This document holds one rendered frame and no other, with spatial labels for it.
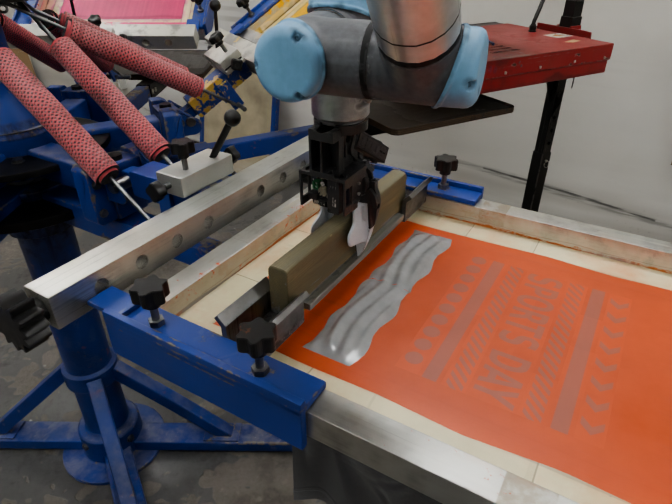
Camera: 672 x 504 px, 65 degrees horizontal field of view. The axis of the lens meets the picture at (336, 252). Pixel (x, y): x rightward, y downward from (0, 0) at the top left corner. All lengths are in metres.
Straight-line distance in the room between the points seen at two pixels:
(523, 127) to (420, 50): 2.31
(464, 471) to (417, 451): 0.05
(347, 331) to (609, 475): 0.33
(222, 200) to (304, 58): 0.40
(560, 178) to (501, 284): 2.00
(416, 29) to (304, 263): 0.34
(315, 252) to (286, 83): 0.24
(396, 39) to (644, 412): 0.49
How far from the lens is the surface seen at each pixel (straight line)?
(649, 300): 0.89
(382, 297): 0.76
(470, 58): 0.50
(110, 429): 1.64
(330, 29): 0.55
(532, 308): 0.80
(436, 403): 0.63
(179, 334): 0.67
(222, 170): 0.95
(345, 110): 0.66
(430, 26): 0.45
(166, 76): 1.30
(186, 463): 1.82
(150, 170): 1.02
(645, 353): 0.79
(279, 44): 0.54
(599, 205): 2.84
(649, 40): 2.63
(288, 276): 0.65
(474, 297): 0.80
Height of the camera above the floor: 1.42
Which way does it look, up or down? 32 degrees down
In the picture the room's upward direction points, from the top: straight up
